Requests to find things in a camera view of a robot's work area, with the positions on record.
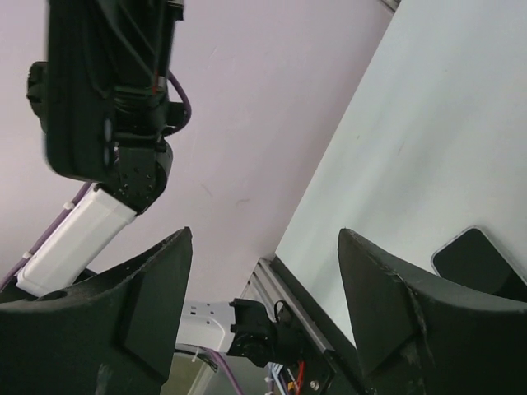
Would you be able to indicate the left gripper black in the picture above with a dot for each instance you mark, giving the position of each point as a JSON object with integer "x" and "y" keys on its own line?
{"x": 141, "y": 35}

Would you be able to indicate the black phone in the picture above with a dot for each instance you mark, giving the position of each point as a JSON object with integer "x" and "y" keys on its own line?
{"x": 473, "y": 260}

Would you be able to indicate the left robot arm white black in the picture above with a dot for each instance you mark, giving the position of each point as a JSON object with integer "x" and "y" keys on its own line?
{"x": 141, "y": 163}

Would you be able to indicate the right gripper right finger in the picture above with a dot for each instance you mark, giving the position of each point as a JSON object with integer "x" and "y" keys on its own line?
{"x": 416, "y": 333}

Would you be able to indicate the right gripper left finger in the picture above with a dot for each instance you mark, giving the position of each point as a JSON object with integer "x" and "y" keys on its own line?
{"x": 113, "y": 333}

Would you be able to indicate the aluminium rail front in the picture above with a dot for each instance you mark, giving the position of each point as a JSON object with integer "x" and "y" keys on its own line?
{"x": 268, "y": 285}

